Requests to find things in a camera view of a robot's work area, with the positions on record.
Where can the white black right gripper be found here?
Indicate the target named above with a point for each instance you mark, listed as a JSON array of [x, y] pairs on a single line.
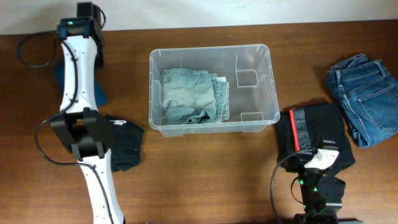
[[295, 160]]

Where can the clear plastic storage bin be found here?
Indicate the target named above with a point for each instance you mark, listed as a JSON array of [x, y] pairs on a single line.
[[253, 103]]

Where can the light blue jeans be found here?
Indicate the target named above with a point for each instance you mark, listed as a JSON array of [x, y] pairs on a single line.
[[194, 97]]

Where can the black Nike shirt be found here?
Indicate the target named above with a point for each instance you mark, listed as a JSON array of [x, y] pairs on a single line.
[[126, 152]]

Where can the teal shirt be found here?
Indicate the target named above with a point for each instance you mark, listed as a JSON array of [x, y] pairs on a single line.
[[59, 73]]

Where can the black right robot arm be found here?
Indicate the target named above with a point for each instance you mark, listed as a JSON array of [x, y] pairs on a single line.
[[321, 193]]

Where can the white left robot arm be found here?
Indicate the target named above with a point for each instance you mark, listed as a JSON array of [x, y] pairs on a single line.
[[86, 134]]

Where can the black shorts with red stripe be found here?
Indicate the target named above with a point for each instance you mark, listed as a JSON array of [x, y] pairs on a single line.
[[313, 127]]

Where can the dark blue folded jeans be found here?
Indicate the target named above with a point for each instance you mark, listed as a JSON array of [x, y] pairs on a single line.
[[367, 94]]

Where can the white label in bin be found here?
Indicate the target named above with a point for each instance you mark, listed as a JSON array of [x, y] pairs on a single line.
[[221, 79]]

